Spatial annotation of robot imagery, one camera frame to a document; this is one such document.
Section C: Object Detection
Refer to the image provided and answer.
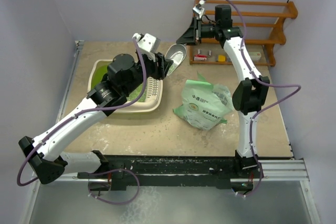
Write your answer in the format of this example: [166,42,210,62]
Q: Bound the green cat litter bag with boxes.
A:
[173,73,234,131]

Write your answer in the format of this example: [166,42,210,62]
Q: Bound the green litter pellets pile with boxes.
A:
[127,84,147,102]

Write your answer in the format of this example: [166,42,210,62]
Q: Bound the yellow small block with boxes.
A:
[216,55,226,62]

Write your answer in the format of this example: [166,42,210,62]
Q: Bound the wooden shelf rack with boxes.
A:
[188,0,299,67]

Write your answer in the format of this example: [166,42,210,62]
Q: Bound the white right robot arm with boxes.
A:
[176,1,270,177]

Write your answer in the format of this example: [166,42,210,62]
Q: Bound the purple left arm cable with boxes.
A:
[16,37,148,205]

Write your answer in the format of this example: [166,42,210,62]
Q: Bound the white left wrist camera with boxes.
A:
[132,33,161,62]

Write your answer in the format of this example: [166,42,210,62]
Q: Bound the beige green litter box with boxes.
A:
[87,59,163,114]

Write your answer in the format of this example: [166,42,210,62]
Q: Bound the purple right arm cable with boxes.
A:
[201,0,302,198]

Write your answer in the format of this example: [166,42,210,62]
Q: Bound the silver metal scoop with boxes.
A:
[165,44,187,76]

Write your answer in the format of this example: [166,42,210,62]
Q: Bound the red white small box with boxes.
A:
[194,55,207,61]

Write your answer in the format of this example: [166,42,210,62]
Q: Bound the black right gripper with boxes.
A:
[177,17,219,46]

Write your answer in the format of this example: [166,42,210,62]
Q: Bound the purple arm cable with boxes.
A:
[16,37,148,205]
[201,0,302,198]

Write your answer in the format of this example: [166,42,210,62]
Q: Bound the green white carton box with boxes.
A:
[249,52,262,62]

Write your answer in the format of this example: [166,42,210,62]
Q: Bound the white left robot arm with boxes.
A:
[17,52,173,186]

